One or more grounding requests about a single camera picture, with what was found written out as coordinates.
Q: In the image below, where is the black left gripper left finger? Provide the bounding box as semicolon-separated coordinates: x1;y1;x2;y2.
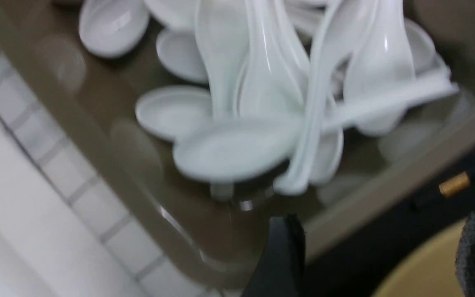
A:
242;214;306;297

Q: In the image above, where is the yellow noodle bowl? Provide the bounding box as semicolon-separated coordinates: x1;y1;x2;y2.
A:
373;217;467;297

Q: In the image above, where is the black chopstick gold band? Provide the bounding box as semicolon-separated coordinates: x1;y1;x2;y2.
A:
411;155;475;207

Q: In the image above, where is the olive plastic bin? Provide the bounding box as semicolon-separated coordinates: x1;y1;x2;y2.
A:
0;0;475;289

